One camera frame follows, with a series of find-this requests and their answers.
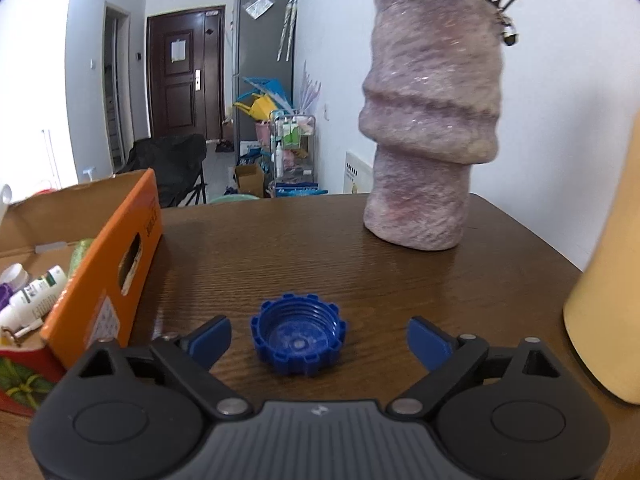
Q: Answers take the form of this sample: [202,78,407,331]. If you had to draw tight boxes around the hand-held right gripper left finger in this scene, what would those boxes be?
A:
[67,315,252,423]

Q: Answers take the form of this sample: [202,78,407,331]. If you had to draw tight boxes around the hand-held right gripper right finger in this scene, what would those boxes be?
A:
[389,316,573,422]

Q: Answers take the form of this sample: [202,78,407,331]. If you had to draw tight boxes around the blue bottle cap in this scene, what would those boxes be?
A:
[250,292,348,377]

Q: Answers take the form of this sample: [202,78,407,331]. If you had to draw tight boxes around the red cardboard box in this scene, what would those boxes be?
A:
[0,168,164,417]

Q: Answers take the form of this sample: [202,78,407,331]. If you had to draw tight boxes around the green spray bottle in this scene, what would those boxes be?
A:
[67,238,97,278]

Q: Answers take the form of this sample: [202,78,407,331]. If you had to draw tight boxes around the white spray bottle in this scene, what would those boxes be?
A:
[0,265,68,343]

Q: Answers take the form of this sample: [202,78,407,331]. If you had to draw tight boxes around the white round lid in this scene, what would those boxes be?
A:
[0,263,31,288]

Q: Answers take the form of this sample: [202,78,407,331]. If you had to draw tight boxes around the small brown cardboard box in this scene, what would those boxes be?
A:
[233,163,266,198]

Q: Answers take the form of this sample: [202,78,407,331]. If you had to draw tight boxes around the blue packets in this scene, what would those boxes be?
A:
[272,185,328,198]

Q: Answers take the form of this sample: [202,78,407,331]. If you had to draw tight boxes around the yellow thermos jug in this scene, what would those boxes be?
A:
[563,110,640,406]

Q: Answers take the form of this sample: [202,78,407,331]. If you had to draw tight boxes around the black folding chair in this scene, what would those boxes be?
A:
[117,133,208,208]

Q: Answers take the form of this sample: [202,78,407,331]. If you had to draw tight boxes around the metal trolley cart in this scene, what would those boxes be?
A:
[269,114,318,191]

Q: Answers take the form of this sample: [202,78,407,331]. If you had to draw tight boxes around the pink textured vase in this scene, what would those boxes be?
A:
[358,0,503,251]

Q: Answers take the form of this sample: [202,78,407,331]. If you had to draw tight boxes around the dark brown door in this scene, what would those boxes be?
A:
[146,5,227,143]

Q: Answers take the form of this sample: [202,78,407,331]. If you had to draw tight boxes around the yellow watering can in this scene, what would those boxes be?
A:
[232,95,276,122]

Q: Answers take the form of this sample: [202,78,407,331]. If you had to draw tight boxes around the blue plastic rack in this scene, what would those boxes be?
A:
[239,76,288,111]

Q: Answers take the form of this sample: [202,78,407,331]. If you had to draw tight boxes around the grey refrigerator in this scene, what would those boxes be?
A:
[232,0,297,161]

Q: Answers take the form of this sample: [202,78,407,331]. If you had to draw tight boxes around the folded umbrella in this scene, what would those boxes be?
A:
[276,0,298,63]

